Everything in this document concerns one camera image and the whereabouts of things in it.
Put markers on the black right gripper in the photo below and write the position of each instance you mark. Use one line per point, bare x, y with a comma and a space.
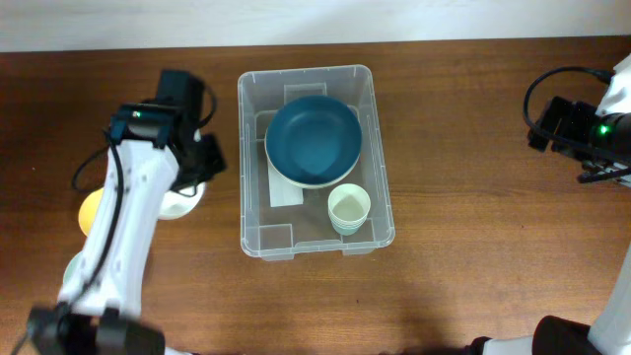
575, 117

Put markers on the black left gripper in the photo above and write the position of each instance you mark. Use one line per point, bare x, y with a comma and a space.
217, 162

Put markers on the white plastic bowl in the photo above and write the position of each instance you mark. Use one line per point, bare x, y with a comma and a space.
177, 204

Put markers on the dark blue bowl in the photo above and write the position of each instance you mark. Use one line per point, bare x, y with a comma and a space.
314, 139

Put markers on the yellow plastic bowl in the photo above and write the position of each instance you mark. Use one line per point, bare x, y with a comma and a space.
88, 211

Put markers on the beige plastic bowl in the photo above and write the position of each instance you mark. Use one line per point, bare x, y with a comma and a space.
306, 185

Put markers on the cream plastic cup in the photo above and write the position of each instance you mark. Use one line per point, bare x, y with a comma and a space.
349, 202

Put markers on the green plastic cup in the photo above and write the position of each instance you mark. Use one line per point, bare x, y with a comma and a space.
347, 232

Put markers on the light teal plastic bowl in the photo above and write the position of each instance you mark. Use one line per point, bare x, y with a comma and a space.
70, 268

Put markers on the grey plastic cup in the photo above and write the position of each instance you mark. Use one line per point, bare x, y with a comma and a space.
335, 219

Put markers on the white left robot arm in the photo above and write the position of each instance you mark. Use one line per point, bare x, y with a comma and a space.
153, 149

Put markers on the clear plastic storage bin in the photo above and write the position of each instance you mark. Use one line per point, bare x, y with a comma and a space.
280, 233

